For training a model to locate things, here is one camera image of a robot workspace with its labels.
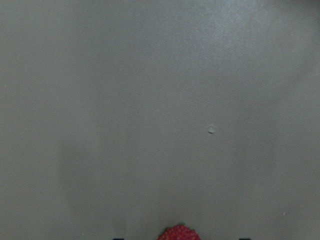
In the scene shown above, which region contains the red strawberry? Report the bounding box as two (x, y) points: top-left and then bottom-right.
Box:
(156, 223), (201, 240)

